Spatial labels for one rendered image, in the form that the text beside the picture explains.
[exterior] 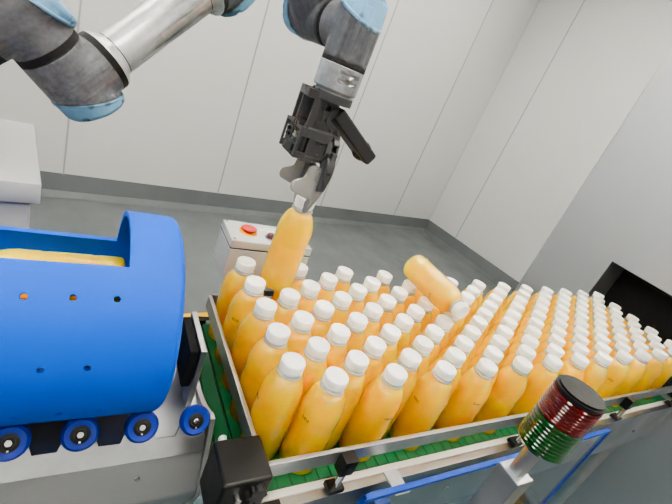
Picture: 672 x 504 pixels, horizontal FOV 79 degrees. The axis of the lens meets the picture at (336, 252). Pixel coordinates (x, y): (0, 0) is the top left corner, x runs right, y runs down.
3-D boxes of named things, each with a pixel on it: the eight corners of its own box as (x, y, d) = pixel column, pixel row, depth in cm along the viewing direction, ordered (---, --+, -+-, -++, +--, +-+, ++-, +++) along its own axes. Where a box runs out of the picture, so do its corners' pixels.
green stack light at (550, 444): (508, 426, 57) (527, 401, 55) (535, 420, 60) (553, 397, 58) (545, 468, 52) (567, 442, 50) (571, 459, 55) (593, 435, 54)
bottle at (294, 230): (284, 298, 82) (316, 216, 74) (252, 283, 82) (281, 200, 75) (295, 283, 88) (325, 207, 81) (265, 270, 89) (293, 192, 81)
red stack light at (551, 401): (528, 400, 55) (544, 379, 53) (554, 396, 58) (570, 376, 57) (568, 442, 50) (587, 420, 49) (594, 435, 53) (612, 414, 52)
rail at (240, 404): (205, 306, 90) (208, 295, 88) (209, 306, 90) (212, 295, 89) (254, 475, 60) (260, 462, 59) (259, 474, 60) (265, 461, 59)
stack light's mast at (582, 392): (487, 455, 59) (549, 374, 53) (513, 448, 63) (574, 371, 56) (520, 497, 54) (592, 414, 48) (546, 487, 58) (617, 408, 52)
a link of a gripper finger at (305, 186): (280, 208, 74) (293, 157, 71) (308, 213, 77) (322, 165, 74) (286, 213, 71) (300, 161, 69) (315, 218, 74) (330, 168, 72)
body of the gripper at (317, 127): (277, 146, 74) (298, 78, 69) (318, 157, 78) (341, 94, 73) (291, 161, 68) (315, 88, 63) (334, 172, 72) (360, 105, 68)
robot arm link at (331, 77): (351, 70, 72) (373, 79, 66) (341, 96, 74) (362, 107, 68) (314, 54, 68) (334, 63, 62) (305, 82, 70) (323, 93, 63)
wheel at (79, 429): (62, 416, 55) (62, 419, 53) (100, 412, 57) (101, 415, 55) (58, 451, 54) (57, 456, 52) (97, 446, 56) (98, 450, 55)
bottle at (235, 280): (203, 325, 92) (224, 255, 85) (233, 324, 96) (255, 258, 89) (211, 347, 87) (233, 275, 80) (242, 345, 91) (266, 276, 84)
